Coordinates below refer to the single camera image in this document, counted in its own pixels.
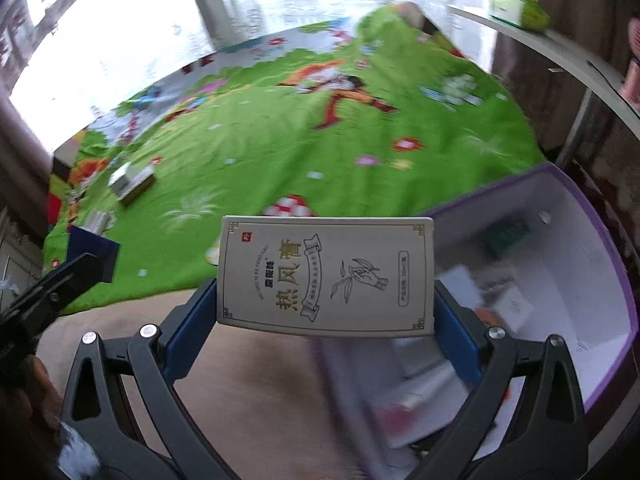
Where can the green printed blanket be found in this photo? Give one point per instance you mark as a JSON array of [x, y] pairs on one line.
[[280, 160]]

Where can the white cabinet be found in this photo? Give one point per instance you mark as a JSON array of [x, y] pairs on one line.
[[15, 260]]

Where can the pink handheld fan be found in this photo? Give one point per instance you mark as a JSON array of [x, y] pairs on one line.
[[631, 60]]

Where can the white curved shelf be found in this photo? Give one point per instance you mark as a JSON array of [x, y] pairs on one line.
[[575, 55]]

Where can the white lace curtain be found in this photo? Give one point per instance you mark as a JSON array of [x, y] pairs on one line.
[[200, 10]]

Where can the purple storage box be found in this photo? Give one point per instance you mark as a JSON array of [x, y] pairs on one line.
[[575, 260]]

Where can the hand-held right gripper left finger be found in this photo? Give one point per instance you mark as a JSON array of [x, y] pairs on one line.
[[175, 335]]

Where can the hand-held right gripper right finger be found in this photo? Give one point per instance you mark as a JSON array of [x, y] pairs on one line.
[[452, 330]]

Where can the green tissue pack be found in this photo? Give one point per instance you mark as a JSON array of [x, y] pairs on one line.
[[517, 10]]

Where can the beige box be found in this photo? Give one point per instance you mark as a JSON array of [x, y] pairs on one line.
[[130, 184]]

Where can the small silver box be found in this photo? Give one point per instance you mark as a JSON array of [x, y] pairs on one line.
[[100, 220]]

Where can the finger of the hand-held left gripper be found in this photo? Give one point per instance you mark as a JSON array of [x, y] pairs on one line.
[[95, 260]]

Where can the person's left hand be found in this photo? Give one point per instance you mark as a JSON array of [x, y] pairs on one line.
[[35, 385]]

